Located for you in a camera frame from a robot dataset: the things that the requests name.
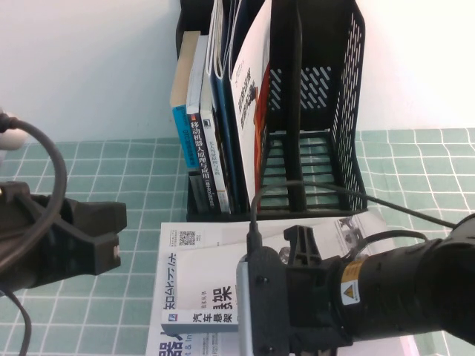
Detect thin black right gripper cable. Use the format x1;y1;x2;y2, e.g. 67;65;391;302
347;229;430;257

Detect white and orange cover book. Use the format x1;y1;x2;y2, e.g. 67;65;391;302
229;0;275;214

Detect white car suspension book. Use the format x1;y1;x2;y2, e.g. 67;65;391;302
160;217;387;335

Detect magazine with man on cover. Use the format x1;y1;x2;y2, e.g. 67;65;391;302
145;221;420;356

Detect dark blue thin books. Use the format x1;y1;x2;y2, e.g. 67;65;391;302
206;0;229;81

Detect black mesh plastic book holder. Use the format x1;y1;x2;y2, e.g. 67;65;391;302
176;0;369;224

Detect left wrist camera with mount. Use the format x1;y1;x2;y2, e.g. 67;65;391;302
0;106;30;165

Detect black right camera cable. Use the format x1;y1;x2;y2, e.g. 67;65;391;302
246;179;458;257

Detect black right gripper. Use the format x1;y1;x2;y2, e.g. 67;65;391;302
283;223;365;356

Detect thick black left camera cable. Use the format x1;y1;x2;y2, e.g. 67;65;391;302
0;113;69;356

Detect white and navy magazine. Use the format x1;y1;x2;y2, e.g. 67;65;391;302
222;0;258;73

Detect black spine robotics book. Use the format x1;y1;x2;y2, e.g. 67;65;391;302
186;34;215;214

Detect cyan spine book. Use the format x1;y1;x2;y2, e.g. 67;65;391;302
169;30;202;214

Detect blue folder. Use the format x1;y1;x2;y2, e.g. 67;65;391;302
209;68;244;214

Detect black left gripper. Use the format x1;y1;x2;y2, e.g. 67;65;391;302
0;180;128;297

